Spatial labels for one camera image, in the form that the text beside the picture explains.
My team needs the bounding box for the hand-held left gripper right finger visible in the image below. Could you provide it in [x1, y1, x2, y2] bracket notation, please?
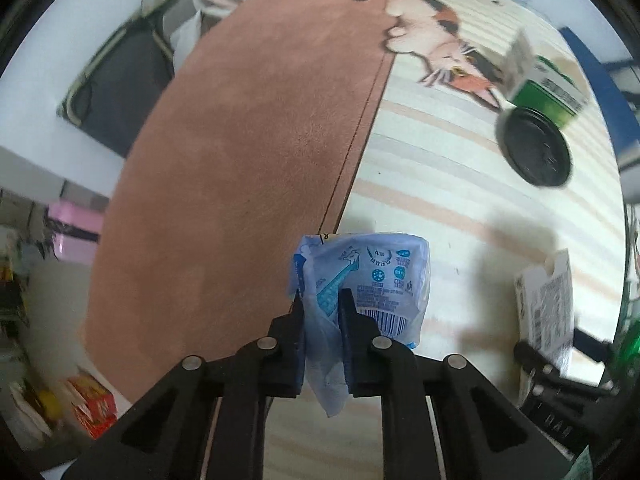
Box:
[337, 287, 573, 480]

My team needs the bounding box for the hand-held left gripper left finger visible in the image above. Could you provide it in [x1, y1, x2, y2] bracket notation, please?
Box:
[65, 289, 308, 480]

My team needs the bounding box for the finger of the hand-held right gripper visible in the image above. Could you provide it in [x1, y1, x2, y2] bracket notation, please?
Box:
[572, 327, 616, 363]
[514, 341, 608, 403]

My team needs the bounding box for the blue white carton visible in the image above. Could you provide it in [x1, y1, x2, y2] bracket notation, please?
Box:
[514, 249, 577, 378]

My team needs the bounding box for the blue plastic wrapper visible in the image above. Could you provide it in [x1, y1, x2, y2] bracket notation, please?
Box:
[291, 231, 432, 418]

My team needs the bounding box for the striped tablecloth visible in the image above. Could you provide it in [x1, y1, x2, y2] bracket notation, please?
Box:
[260, 0, 628, 480]

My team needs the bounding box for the terracotta table cloth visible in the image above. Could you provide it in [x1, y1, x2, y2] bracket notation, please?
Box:
[82, 0, 421, 406]

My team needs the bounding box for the black round lid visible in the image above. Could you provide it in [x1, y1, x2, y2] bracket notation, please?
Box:
[495, 106, 574, 190]

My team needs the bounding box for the red orange box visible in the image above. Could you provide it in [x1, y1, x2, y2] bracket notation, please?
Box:
[65, 372, 119, 438]

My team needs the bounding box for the pink box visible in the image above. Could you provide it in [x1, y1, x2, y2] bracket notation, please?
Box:
[45, 200, 106, 265]

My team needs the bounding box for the white green box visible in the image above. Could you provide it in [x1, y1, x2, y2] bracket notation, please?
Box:
[500, 27, 592, 130]

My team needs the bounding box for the blue board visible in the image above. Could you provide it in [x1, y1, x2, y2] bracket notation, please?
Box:
[557, 25, 640, 156]

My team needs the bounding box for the cluttered shelf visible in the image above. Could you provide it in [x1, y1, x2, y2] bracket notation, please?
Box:
[0, 195, 66, 451]

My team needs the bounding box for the black bag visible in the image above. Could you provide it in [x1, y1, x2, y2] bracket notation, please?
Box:
[57, 0, 176, 158]

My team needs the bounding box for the cat-shaped mat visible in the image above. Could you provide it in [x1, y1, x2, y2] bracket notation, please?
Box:
[352, 0, 506, 111]

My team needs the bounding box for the white cloth bag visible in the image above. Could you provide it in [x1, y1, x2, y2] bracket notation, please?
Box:
[167, 0, 251, 68]

